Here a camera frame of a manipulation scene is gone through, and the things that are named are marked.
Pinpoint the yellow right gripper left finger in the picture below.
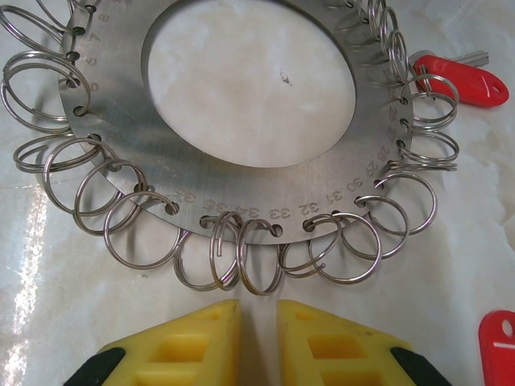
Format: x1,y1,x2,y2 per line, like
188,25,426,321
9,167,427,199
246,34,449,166
66,299,267,386

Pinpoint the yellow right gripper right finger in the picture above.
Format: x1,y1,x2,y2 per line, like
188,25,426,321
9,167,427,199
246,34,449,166
276,299,450,386

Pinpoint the red plastic key tag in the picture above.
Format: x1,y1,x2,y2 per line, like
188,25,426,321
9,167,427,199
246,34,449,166
478,309,515,371
414,54,510,108

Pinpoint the steel disc with split rings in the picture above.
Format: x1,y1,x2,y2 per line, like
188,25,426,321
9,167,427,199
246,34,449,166
0,0,462,297

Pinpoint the silver metal key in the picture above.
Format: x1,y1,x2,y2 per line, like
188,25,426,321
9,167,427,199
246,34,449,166
454,50,491,68

